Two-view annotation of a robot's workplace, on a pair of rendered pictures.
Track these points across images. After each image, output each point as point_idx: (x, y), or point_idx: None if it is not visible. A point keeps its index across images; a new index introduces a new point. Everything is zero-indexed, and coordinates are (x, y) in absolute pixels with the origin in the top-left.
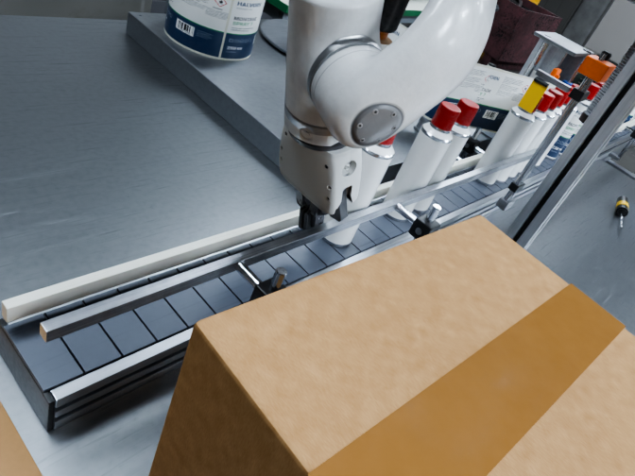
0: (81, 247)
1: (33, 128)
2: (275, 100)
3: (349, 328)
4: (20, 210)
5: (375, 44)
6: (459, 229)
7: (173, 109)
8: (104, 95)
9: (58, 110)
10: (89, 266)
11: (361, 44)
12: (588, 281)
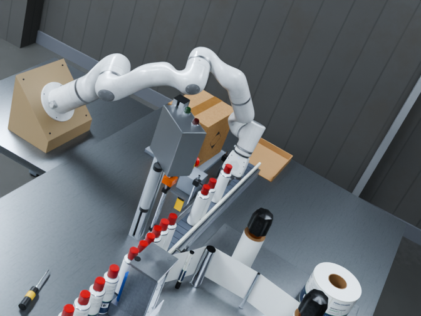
0: (264, 197)
1: (308, 231)
2: (267, 266)
3: (223, 110)
4: (283, 204)
5: (244, 125)
6: (212, 123)
7: (293, 262)
8: (313, 258)
9: (313, 242)
10: (259, 194)
11: (246, 124)
12: (96, 226)
